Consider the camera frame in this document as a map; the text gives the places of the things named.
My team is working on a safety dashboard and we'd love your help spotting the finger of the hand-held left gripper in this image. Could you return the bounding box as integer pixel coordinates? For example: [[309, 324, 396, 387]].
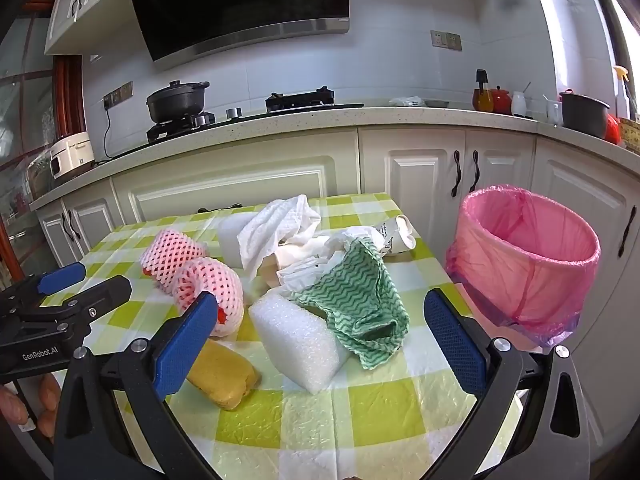
[[20, 275, 133, 336], [0, 261, 87, 314]]

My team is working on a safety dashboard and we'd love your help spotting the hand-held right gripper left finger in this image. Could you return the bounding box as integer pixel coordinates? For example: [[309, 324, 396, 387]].
[[52, 290, 221, 480]]

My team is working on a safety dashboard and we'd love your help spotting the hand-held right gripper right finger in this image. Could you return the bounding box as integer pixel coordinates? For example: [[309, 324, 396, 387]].
[[422, 287, 608, 480]]

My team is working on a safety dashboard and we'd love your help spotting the waste bin with pink bag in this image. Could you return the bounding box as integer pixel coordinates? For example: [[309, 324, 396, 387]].
[[445, 186, 601, 349]]

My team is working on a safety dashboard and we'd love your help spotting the small white foam block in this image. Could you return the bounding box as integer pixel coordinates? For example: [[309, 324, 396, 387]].
[[216, 212, 262, 269]]

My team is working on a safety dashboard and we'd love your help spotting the person's left hand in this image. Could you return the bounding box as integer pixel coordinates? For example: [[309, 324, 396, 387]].
[[0, 373, 63, 442]]

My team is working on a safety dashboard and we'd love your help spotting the yellow sponge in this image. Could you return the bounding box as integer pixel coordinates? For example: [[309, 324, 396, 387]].
[[186, 340, 262, 411]]

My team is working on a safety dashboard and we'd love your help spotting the pink foam fruit net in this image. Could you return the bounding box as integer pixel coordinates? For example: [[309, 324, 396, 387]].
[[172, 256, 246, 339], [140, 228, 210, 287]]

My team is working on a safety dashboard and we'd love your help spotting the green wavy cleaning cloth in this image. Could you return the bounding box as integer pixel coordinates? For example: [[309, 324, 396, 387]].
[[294, 237, 411, 371]]

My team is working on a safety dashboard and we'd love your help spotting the large white foam block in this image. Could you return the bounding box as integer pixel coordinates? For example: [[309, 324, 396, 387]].
[[248, 292, 352, 396]]

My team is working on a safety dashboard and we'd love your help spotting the white rice cooker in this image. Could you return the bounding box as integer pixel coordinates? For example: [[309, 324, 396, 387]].
[[49, 132, 96, 181]]

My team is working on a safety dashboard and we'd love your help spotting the wooden framed glass door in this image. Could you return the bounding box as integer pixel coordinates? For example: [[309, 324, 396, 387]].
[[0, 10, 85, 273]]

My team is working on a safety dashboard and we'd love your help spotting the crumpled paper wrapper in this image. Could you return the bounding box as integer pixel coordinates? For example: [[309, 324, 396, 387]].
[[372, 214, 417, 259]]

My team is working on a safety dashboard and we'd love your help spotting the green checked tablecloth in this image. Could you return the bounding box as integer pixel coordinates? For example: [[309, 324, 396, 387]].
[[39, 192, 547, 480]]

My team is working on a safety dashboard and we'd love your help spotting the white printed plastic bag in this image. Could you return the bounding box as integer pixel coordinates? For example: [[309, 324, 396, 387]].
[[270, 226, 382, 297]]

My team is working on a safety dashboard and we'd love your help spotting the cream lower kitchen cabinet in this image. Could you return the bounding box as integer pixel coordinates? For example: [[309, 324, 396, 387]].
[[35, 127, 640, 456]]

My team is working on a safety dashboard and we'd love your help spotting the black cooking pot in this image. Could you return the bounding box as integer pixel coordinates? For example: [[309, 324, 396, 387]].
[[146, 80, 211, 124]]

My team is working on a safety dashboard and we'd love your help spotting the speckled stone countertop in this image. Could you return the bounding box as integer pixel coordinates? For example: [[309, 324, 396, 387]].
[[29, 102, 640, 212]]

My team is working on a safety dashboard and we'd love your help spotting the red ceramic pot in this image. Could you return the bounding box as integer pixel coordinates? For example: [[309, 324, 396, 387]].
[[489, 86, 512, 115]]

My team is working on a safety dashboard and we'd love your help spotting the black gas stove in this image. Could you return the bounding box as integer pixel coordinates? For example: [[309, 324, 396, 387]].
[[146, 87, 366, 144]]

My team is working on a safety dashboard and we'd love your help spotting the yellow patterned basket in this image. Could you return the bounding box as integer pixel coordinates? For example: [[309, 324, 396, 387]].
[[618, 117, 640, 154]]

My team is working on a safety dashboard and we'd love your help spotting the yellow capped spray bottle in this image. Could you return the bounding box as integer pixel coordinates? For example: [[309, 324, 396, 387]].
[[613, 66, 632, 119]]

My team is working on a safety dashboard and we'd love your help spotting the black range hood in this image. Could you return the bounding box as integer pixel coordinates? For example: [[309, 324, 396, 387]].
[[122, 0, 351, 64]]

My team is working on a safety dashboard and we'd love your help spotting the black power cable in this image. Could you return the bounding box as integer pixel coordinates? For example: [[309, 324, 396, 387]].
[[95, 104, 114, 166]]

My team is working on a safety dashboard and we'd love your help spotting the gold wall socket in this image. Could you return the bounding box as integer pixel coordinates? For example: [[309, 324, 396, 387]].
[[103, 81, 134, 109]]

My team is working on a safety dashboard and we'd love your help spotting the white upper wall cabinet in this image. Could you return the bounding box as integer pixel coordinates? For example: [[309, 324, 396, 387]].
[[44, 0, 137, 56]]

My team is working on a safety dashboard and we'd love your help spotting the white wall socket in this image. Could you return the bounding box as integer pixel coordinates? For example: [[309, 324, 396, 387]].
[[430, 30, 462, 52]]

